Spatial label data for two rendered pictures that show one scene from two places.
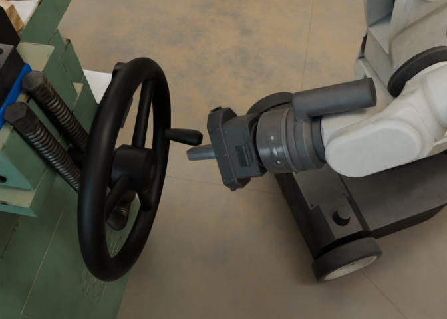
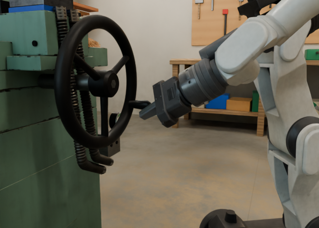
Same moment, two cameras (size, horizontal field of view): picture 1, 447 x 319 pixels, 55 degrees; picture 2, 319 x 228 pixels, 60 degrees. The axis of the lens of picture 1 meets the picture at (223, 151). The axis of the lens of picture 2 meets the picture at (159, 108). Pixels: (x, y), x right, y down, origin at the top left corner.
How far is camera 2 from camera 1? 0.56 m
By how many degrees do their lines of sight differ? 50
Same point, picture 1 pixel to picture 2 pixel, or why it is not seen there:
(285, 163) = (193, 80)
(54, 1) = (94, 55)
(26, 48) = not seen: hidden behind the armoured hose
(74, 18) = (103, 181)
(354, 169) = (232, 61)
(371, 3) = (263, 93)
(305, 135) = (205, 60)
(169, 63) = (153, 205)
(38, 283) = (7, 193)
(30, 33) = not seen: hidden behind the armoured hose
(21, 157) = (50, 28)
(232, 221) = not seen: outside the picture
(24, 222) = (26, 133)
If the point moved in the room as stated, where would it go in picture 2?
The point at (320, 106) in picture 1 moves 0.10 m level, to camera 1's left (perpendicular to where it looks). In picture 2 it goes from (212, 45) to (166, 45)
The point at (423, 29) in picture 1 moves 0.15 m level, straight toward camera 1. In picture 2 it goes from (295, 96) to (276, 101)
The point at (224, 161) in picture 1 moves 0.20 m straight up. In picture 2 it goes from (159, 100) to (159, 8)
